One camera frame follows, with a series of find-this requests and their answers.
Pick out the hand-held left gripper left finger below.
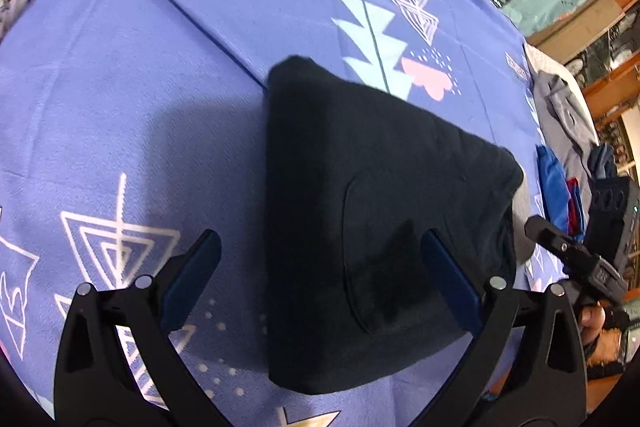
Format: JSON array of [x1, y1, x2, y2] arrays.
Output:
[[52, 229, 222, 427]]

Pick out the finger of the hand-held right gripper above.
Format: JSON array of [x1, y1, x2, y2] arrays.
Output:
[[525, 215, 626, 303]]

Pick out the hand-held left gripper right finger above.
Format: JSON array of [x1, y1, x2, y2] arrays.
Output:
[[422, 231, 588, 427]]

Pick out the dark navy pants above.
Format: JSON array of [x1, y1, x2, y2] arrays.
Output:
[[262, 54, 525, 395]]

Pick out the person's right hand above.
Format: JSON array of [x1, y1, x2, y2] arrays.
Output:
[[580, 306, 607, 334]]

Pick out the red and blue cloth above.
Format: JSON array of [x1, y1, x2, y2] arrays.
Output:
[[567, 178, 587, 240]]

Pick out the blue folded cloth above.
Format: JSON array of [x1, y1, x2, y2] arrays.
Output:
[[536, 144, 572, 233]]

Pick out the grey garment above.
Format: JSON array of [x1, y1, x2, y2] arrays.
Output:
[[532, 72, 601, 188]]

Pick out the wooden shelf unit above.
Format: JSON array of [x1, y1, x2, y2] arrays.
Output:
[[525, 0, 640, 188]]

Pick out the blue printed blanket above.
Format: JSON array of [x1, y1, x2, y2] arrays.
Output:
[[0, 0, 551, 427]]

